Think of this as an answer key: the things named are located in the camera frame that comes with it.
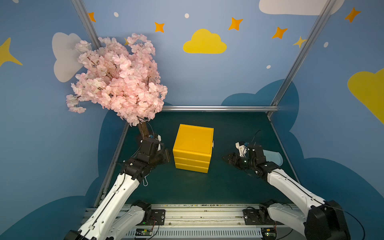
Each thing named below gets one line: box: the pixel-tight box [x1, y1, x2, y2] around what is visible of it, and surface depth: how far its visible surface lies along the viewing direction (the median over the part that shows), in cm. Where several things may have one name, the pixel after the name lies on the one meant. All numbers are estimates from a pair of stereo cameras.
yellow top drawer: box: [173, 148, 212, 162], surface depth 76 cm
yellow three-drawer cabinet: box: [172, 124, 215, 174], surface depth 82 cm
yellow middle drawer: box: [174, 156, 211, 168], surface depth 81 cm
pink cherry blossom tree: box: [66, 33, 168, 139], surface depth 64 cm
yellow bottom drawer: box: [175, 163, 210, 174], surface depth 86 cm
